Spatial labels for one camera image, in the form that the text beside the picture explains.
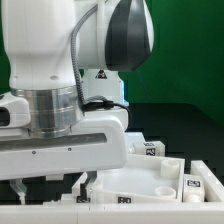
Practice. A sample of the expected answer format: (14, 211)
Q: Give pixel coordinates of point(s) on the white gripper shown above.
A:
(96, 142)

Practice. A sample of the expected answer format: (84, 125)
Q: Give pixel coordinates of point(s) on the white marker plate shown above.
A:
(133, 137)

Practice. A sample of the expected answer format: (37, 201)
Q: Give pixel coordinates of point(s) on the white square tabletop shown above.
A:
(144, 179)

